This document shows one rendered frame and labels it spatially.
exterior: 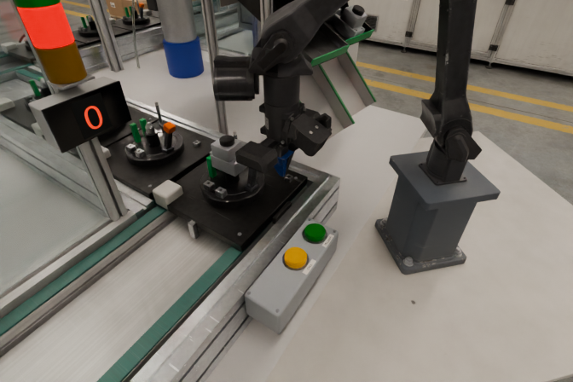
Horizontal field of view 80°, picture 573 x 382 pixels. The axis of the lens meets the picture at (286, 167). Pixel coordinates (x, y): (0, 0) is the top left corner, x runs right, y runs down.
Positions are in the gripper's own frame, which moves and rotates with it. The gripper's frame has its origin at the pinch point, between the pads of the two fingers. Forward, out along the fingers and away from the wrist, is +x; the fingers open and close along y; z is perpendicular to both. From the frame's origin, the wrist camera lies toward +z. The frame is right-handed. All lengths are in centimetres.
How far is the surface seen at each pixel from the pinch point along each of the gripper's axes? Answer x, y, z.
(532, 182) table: 23, 56, 45
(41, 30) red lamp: -24.0, -20.8, -23.1
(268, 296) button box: 13.4, -17.0, 8.5
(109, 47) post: 12, 43, -120
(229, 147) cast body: 0.8, -1.0, -11.8
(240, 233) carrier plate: 12.2, -9.8, -3.1
